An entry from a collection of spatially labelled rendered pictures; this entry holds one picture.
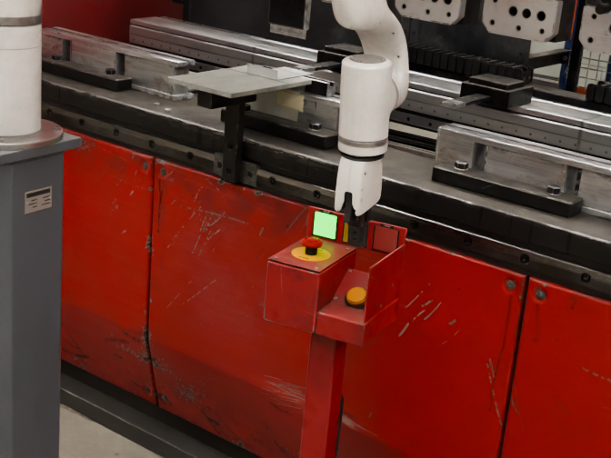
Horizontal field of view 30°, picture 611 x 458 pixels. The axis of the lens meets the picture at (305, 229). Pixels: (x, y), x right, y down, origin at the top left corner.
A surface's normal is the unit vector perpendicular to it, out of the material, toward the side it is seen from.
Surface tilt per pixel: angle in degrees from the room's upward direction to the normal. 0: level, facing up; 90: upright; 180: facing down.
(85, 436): 0
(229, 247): 90
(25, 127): 90
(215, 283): 90
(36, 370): 90
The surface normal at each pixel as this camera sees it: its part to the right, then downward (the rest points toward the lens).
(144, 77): -0.62, 0.21
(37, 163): 0.82, 0.25
